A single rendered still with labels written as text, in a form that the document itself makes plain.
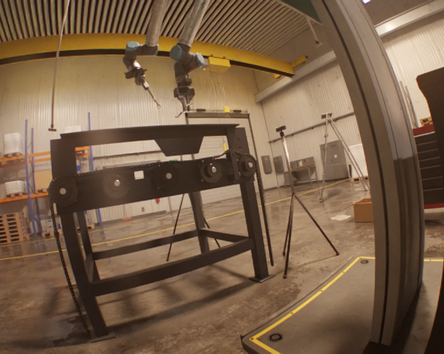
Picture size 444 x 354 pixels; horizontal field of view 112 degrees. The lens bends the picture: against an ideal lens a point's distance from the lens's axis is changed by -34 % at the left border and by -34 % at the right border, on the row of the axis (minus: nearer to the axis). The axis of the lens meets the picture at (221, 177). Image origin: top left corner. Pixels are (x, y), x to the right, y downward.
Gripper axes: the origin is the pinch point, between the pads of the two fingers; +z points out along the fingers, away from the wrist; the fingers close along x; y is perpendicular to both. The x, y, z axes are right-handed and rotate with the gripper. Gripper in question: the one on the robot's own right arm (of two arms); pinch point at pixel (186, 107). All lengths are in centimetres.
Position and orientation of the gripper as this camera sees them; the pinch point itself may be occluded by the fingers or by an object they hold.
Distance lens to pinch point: 145.9
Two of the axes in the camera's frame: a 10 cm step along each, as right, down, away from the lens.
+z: 1.8, 9.8, -0.4
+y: -5.1, 1.3, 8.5
